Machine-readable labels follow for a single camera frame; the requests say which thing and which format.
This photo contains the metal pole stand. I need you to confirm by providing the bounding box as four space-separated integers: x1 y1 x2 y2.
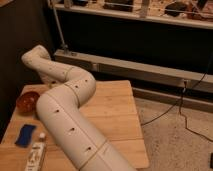
50 0 76 55

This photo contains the white toothpaste tube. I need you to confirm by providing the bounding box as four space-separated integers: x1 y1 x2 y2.
24 132 46 171

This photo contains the blue sponge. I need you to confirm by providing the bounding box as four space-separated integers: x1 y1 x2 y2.
15 124 36 148

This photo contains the cluttered white shelf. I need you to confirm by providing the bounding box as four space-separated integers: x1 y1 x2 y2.
49 0 213 30

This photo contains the black cable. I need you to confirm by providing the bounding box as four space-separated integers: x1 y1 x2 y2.
139 53 213 144

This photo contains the grey baseboard rail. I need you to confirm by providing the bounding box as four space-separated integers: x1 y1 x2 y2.
54 49 213 93

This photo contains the orange ceramic bowl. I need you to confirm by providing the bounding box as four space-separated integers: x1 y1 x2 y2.
16 91 40 113

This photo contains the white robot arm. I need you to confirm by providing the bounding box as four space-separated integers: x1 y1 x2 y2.
22 45 136 171

